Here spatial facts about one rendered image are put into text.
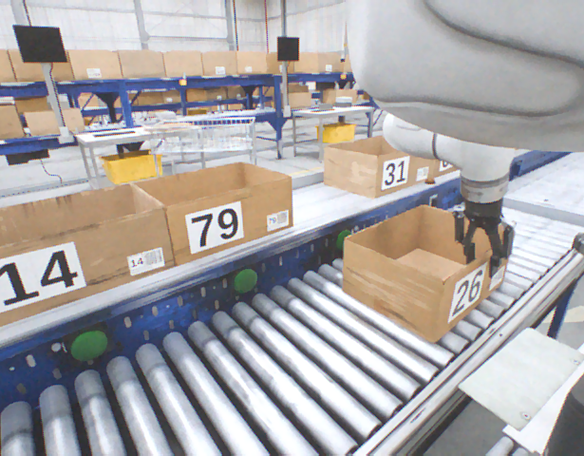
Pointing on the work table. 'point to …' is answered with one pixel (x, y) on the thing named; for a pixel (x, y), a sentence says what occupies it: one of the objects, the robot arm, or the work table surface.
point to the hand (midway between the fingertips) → (481, 260)
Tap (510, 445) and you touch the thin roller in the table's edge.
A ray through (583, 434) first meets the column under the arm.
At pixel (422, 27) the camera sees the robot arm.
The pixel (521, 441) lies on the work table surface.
